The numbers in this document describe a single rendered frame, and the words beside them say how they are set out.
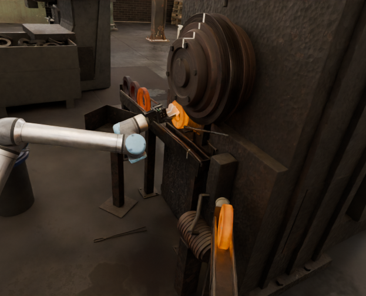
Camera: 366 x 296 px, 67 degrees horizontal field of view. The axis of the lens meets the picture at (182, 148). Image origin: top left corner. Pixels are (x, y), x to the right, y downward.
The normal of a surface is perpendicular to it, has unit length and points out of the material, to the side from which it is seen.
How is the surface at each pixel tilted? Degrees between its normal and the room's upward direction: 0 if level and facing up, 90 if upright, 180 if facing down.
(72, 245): 0
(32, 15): 90
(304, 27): 90
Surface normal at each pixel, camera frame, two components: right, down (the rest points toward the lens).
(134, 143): 0.28, -0.18
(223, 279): 0.10, -0.90
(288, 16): -0.88, 0.18
